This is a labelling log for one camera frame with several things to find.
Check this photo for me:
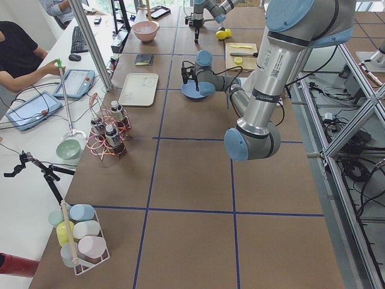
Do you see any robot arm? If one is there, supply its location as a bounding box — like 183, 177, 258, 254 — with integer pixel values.
185, 0, 239, 43
181, 0, 356, 161

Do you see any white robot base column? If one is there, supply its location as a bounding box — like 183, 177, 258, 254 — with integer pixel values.
242, 42, 292, 102

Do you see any whole yellow lemon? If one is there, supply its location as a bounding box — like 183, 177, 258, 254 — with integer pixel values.
215, 30, 227, 40

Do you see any black keyboard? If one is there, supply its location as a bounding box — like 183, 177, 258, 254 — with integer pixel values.
70, 26, 88, 54

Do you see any yellow cup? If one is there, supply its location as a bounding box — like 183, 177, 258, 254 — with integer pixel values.
56, 221, 69, 247

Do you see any steel cylinder tool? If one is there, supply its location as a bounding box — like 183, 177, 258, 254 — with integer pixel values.
230, 52, 258, 58

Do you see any black mini tripod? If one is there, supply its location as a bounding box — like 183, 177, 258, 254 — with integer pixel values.
3, 151, 75, 204

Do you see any yellow plastic knife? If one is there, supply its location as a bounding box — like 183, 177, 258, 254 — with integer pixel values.
230, 45, 253, 49

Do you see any grey folded cloth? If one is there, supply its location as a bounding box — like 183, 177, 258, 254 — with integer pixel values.
135, 54, 153, 66

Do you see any dark drink bottle one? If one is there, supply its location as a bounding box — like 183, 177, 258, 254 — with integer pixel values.
111, 101, 128, 127

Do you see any blue plate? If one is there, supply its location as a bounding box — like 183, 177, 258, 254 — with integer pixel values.
181, 81, 205, 99

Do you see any copper wire bottle rack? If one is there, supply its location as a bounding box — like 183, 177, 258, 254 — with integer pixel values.
86, 93, 132, 160

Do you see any pink bowl with ice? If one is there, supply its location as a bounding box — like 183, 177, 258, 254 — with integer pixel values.
132, 21, 160, 42

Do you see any tablet blue case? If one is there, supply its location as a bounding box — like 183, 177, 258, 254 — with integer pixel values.
64, 69, 95, 99
5, 91, 63, 131

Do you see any green bowl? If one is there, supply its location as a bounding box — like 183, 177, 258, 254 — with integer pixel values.
56, 139, 81, 160

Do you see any cream bear tray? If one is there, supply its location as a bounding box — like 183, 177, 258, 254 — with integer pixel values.
118, 73, 159, 107

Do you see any far tablet blue case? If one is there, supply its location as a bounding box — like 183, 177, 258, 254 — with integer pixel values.
64, 69, 95, 99

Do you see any dark drink bottle two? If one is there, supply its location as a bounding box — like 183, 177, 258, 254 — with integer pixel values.
105, 125, 126, 155

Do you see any white cup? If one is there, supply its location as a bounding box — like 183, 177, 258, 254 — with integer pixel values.
73, 220, 100, 239

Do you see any blue cup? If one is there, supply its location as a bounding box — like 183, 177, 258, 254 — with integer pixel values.
70, 204, 95, 222

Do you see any seated person black shirt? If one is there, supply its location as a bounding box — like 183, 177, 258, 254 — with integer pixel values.
1, 21, 60, 93

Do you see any pink cup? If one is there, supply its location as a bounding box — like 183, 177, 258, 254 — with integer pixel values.
78, 236, 106, 258

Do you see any near tablet blue case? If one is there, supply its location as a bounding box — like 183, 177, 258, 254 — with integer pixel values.
5, 91, 63, 131

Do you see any black mouse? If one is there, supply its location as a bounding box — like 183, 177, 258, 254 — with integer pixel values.
68, 54, 82, 62

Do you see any aluminium frame post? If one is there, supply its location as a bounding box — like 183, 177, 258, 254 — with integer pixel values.
69, 0, 113, 91

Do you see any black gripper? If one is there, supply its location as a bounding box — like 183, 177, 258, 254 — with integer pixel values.
185, 13, 204, 43
180, 61, 199, 92

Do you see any white wire cup rack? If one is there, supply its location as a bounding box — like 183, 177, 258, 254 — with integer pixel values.
60, 201, 110, 275

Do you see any dark drink bottle three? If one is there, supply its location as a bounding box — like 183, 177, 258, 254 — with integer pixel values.
91, 117, 105, 140

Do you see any wooden cutting board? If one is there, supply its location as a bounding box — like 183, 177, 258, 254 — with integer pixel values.
225, 43, 258, 71

